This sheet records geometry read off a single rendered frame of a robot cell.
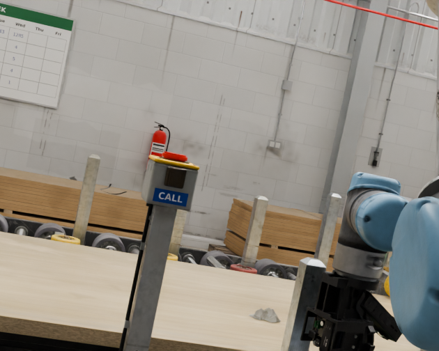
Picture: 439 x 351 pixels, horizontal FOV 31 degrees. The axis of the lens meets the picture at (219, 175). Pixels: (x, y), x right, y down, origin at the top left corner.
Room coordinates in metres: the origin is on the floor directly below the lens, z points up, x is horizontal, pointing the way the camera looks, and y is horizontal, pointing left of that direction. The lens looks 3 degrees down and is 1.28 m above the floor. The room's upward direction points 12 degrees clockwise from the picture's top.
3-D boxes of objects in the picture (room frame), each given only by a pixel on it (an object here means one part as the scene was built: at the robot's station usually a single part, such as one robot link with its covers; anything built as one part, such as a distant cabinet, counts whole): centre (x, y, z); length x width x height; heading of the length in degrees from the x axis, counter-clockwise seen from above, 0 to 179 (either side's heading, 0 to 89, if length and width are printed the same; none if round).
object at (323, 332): (1.17, -0.23, 1.05); 0.09 x 0.08 x 0.12; 123
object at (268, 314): (1.70, -0.17, 0.91); 0.09 x 0.07 x 0.02; 160
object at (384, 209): (1.07, -0.25, 1.21); 0.11 x 0.11 x 0.08; 0
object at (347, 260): (1.17, -0.23, 1.13); 0.08 x 0.08 x 0.05
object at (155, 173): (1.21, 0.07, 1.18); 0.07 x 0.07 x 0.08; 13
